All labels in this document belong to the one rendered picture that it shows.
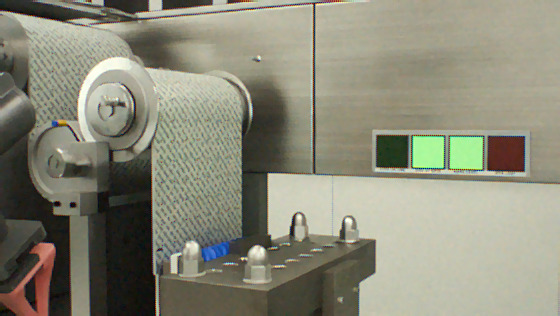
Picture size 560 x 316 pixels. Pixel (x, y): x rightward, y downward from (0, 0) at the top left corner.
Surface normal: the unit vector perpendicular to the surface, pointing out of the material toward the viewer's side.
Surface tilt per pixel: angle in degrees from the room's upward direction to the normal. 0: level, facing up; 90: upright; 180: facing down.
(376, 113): 90
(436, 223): 90
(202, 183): 90
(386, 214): 90
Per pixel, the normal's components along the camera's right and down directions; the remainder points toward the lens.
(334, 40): -0.46, 0.04
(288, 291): 0.89, 0.03
